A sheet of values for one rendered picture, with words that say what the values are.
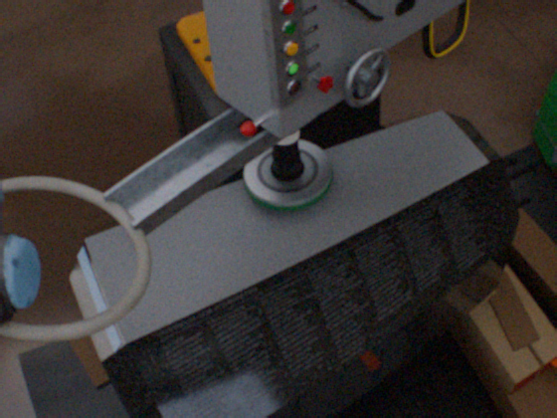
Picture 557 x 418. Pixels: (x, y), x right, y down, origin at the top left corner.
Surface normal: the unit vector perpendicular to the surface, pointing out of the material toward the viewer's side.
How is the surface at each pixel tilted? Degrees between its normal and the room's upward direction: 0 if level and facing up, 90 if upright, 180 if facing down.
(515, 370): 0
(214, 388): 45
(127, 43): 0
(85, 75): 0
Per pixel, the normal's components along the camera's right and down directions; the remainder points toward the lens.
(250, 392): 0.29, 0.01
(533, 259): -0.07, -0.64
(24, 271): 0.98, 0.07
